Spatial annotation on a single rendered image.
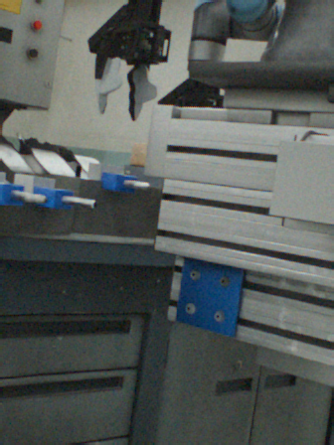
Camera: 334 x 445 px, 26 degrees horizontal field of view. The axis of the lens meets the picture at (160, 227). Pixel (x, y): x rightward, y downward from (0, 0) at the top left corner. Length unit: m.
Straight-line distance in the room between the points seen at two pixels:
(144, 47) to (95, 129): 8.80
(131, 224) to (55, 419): 0.35
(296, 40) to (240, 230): 0.22
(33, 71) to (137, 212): 0.97
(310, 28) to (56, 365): 0.67
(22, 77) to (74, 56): 8.38
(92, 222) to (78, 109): 9.07
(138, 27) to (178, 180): 0.36
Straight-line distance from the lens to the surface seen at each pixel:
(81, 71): 10.34
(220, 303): 0.89
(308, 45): 0.81
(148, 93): 1.23
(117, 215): 1.22
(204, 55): 1.48
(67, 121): 10.36
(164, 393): 1.37
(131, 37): 1.20
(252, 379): 1.56
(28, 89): 2.13
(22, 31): 2.13
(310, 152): 0.65
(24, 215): 1.03
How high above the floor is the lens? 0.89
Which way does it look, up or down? 3 degrees down
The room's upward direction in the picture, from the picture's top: 8 degrees clockwise
